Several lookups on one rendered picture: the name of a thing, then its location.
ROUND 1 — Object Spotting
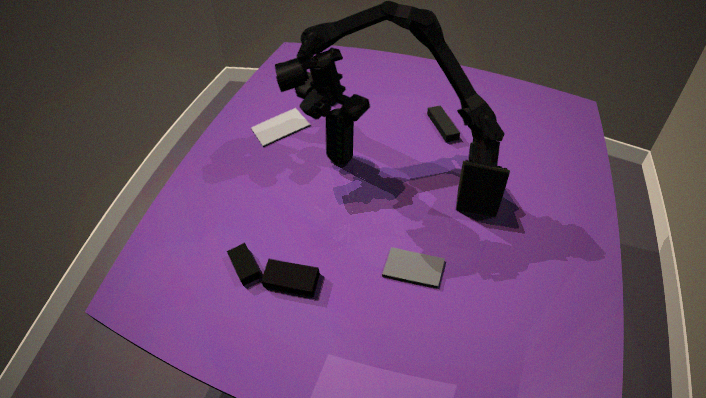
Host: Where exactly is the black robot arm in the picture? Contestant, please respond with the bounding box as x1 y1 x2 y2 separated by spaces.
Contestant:
275 1 505 168

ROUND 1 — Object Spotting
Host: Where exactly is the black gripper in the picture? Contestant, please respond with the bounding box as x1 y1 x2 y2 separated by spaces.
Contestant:
296 73 370 127

